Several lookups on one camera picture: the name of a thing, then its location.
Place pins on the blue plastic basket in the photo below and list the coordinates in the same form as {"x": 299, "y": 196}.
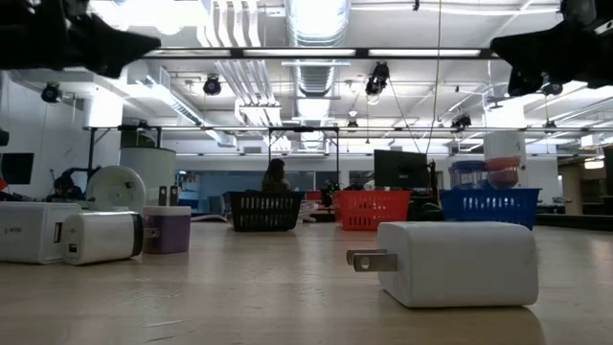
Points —
{"x": 488, "y": 206}

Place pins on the white rectangular USB charger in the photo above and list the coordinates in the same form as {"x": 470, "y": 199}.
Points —
{"x": 29, "y": 235}

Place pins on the purple and white wall charger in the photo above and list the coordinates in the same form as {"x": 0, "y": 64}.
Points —
{"x": 167, "y": 232}

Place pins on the black monitor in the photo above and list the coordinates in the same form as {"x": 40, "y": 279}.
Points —
{"x": 400, "y": 170}

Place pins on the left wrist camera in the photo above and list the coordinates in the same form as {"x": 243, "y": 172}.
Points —
{"x": 76, "y": 6}

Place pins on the black background rig frame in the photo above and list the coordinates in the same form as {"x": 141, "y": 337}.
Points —
{"x": 304, "y": 129}

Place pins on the white cylindrical desk device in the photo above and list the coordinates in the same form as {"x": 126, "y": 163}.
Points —
{"x": 115, "y": 189}

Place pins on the pink capped sand hourglass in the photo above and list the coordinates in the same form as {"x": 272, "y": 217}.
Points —
{"x": 500, "y": 175}

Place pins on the red flat bar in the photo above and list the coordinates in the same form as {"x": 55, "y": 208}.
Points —
{"x": 3, "y": 184}

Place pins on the white charger with black end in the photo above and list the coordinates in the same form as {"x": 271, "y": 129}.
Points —
{"x": 100, "y": 238}

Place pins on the red plastic basket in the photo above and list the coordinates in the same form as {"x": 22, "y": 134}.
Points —
{"x": 373, "y": 208}

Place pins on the black aluminium table frame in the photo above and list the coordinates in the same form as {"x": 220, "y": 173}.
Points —
{"x": 570, "y": 221}

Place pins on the person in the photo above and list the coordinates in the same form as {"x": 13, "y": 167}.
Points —
{"x": 275, "y": 177}
{"x": 64, "y": 184}

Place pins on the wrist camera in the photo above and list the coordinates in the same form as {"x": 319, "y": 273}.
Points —
{"x": 76, "y": 6}
{"x": 579, "y": 9}

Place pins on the black wall screen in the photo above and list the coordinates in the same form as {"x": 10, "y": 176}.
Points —
{"x": 16, "y": 167}

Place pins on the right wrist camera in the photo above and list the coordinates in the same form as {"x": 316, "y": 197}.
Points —
{"x": 579, "y": 9}

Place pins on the blue capped sand hourglass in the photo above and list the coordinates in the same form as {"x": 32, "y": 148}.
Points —
{"x": 469, "y": 175}

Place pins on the white pillar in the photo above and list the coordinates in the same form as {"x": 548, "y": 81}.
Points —
{"x": 505, "y": 144}

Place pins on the black plastic basket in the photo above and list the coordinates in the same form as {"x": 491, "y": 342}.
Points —
{"x": 263, "y": 211}

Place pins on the long ceiling light bar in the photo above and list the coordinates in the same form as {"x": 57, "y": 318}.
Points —
{"x": 364, "y": 52}

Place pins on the large white wall charger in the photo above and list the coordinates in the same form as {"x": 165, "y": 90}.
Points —
{"x": 455, "y": 263}

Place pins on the black ceiling spotlight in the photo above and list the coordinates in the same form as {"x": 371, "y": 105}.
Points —
{"x": 212, "y": 85}
{"x": 50, "y": 92}
{"x": 460, "y": 122}
{"x": 553, "y": 89}
{"x": 378, "y": 79}

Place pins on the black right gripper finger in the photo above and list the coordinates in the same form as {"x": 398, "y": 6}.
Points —
{"x": 527, "y": 50}
{"x": 522, "y": 85}

